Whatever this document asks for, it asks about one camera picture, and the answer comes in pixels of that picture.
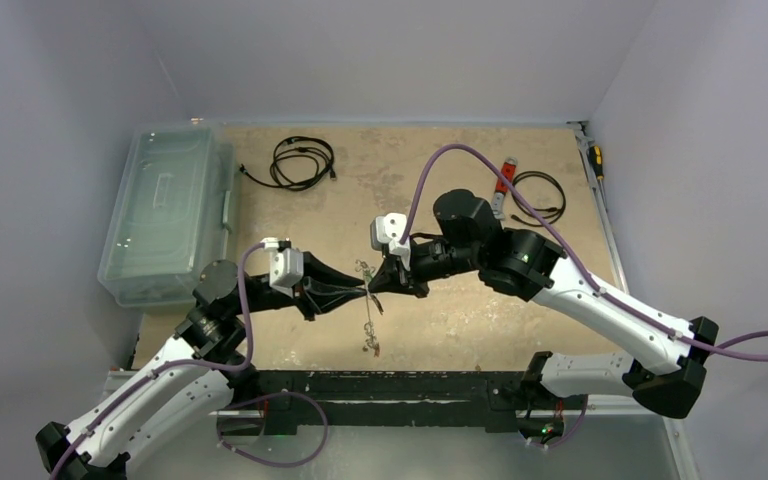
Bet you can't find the keyring chain with keys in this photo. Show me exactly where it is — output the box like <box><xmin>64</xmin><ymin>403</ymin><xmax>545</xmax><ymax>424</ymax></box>
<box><xmin>354</xmin><ymin>259</ymin><xmax>385</xmax><ymax>359</ymax></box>

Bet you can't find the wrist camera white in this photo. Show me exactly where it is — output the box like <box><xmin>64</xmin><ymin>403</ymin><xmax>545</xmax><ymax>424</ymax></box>
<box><xmin>261</xmin><ymin>237</ymin><xmax>304</xmax><ymax>295</ymax></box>
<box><xmin>370</xmin><ymin>213</ymin><xmax>410</xmax><ymax>259</ymax></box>

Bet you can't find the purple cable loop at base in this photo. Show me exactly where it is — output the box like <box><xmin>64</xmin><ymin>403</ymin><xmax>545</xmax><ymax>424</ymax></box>
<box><xmin>215</xmin><ymin>389</ymin><xmax>332</xmax><ymax>470</ymax></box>

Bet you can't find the clear plastic storage bin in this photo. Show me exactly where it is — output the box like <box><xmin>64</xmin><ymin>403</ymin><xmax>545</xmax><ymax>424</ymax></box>
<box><xmin>97</xmin><ymin>124</ymin><xmax>234</xmax><ymax>310</ymax></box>

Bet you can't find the black fob key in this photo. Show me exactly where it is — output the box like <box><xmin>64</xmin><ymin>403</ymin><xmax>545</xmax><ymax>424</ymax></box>
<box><xmin>370</xmin><ymin>294</ymin><xmax>384</xmax><ymax>315</ymax></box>

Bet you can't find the black coiled cable right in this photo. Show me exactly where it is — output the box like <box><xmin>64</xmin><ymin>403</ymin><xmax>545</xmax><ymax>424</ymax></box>
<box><xmin>509</xmin><ymin>170</ymin><xmax>568</xmax><ymax>229</ymax></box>

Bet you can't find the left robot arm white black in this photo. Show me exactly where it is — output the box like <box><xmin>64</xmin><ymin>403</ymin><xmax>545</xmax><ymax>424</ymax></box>
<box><xmin>35</xmin><ymin>241</ymin><xmax>366</xmax><ymax>479</ymax></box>

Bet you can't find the yellow black screwdriver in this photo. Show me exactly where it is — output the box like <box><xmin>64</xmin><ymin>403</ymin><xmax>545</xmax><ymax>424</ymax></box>
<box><xmin>587</xmin><ymin>145</ymin><xmax>604</xmax><ymax>181</ymax></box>

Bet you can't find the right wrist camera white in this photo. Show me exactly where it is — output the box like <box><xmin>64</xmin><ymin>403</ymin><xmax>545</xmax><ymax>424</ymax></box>
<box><xmin>370</xmin><ymin>213</ymin><xmax>410</xmax><ymax>259</ymax></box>

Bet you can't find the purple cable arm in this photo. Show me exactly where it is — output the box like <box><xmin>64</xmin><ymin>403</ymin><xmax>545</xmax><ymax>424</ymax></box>
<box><xmin>398</xmin><ymin>143</ymin><xmax>768</xmax><ymax>364</ymax></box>
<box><xmin>49</xmin><ymin>241</ymin><xmax>276</xmax><ymax>480</ymax></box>

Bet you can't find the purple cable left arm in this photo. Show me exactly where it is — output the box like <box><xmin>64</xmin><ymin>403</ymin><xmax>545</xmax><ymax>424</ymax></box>
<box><xmin>49</xmin><ymin>241</ymin><xmax>276</xmax><ymax>480</ymax></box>

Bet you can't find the aluminium frame rail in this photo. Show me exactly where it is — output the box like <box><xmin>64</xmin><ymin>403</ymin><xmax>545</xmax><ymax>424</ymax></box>
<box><xmin>95</xmin><ymin>121</ymin><xmax>697</xmax><ymax>480</ymax></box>

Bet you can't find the black coiled cable left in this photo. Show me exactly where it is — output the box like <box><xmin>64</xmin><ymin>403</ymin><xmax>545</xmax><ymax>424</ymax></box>
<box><xmin>238</xmin><ymin>136</ymin><xmax>339</xmax><ymax>193</ymax></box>

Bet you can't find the red handled adjustable wrench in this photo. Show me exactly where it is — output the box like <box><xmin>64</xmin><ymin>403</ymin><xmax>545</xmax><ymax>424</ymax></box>
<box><xmin>490</xmin><ymin>157</ymin><xmax>518</xmax><ymax>220</ymax></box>

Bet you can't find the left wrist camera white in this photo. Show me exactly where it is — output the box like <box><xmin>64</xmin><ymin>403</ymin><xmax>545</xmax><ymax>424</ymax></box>
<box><xmin>261</xmin><ymin>237</ymin><xmax>304</xmax><ymax>295</ymax></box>

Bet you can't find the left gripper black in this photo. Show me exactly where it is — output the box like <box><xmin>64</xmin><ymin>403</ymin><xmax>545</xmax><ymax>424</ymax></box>
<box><xmin>231</xmin><ymin>251</ymin><xmax>367</xmax><ymax>320</ymax></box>

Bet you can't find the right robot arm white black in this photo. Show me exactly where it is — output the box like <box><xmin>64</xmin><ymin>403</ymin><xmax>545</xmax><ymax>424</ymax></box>
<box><xmin>369</xmin><ymin>189</ymin><xmax>719</xmax><ymax>419</ymax></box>

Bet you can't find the black coiled cable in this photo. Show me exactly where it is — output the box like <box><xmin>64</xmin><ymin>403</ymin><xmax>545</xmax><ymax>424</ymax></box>
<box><xmin>509</xmin><ymin>170</ymin><xmax>568</xmax><ymax>229</ymax></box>
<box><xmin>238</xmin><ymin>136</ymin><xmax>339</xmax><ymax>193</ymax></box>

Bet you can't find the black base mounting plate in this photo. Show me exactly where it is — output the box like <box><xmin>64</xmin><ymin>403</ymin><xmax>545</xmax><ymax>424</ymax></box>
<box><xmin>232</xmin><ymin>370</ymin><xmax>585</xmax><ymax>435</ymax></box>

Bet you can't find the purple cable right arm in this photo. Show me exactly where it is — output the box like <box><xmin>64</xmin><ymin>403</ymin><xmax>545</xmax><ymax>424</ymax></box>
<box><xmin>398</xmin><ymin>143</ymin><xmax>768</xmax><ymax>364</ymax></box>

